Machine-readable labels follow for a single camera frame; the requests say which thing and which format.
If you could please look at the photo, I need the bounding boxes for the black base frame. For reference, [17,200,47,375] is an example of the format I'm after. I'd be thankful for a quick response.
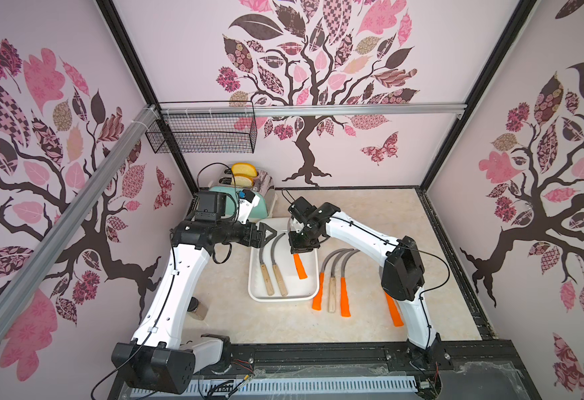
[107,339,543,400]

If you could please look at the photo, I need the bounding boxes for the white vented cable duct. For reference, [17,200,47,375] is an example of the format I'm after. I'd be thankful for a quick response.
[186,376,419,399]

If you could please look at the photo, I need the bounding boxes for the mint green toaster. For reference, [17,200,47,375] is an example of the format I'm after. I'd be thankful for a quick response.
[210,165,276,222]

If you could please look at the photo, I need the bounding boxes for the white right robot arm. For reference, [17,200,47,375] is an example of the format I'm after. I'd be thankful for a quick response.
[288,197,441,370]

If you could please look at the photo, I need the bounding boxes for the yellow bread slice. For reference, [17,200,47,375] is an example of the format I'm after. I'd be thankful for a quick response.
[231,163,258,178]
[232,174,254,188]

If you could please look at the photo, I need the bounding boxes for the aluminium rail left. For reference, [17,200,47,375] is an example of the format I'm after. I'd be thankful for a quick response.
[0,104,160,343]

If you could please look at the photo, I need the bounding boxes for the aluminium rail back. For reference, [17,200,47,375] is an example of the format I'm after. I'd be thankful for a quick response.
[161,102,467,118]

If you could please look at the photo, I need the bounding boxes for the aluminium rail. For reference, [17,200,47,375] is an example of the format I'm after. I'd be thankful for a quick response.
[161,102,467,118]
[0,104,160,343]

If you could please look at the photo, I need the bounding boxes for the orange handle sickle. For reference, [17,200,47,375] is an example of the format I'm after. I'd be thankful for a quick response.
[293,253,308,280]
[311,248,353,313]
[340,249,359,318]
[385,293,405,328]

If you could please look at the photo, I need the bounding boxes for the black wire basket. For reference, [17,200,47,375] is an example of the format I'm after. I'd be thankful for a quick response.
[146,100,258,154]

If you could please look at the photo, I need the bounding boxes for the white plastic storage tray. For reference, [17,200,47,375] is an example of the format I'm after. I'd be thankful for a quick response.
[248,218,320,303]

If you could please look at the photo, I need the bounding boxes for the yellow bread slice front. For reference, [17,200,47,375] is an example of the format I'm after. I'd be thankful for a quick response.
[232,174,254,188]

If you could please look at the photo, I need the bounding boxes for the wooden handle sickle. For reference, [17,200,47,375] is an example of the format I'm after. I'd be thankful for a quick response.
[270,233,288,298]
[258,241,274,297]
[322,248,358,318]

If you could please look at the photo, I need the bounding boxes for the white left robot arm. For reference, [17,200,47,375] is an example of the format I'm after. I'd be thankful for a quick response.
[112,221,277,394]

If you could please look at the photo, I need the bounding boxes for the small glass spice jar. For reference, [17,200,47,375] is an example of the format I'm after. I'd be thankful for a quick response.
[187,297,208,321]

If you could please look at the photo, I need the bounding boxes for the yellow bread slice back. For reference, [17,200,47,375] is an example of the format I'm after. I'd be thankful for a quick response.
[231,163,258,178]

